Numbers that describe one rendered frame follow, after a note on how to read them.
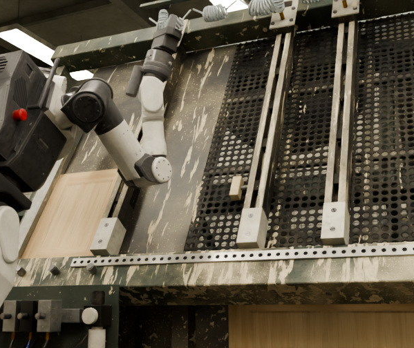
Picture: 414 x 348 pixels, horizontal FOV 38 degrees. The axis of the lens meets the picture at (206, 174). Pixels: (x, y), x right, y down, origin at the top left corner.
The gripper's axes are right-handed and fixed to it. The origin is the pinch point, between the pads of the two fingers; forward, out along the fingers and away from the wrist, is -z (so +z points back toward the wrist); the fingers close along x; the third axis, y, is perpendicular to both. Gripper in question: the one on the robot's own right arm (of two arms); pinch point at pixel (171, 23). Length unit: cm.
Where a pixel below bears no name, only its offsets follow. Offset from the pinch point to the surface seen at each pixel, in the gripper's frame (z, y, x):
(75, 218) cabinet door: 65, 3, 35
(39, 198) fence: 61, -6, 53
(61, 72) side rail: 0, 0, 104
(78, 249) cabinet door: 75, 3, 24
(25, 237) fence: 76, -9, 44
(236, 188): 44, 34, -11
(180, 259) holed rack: 70, 19, -14
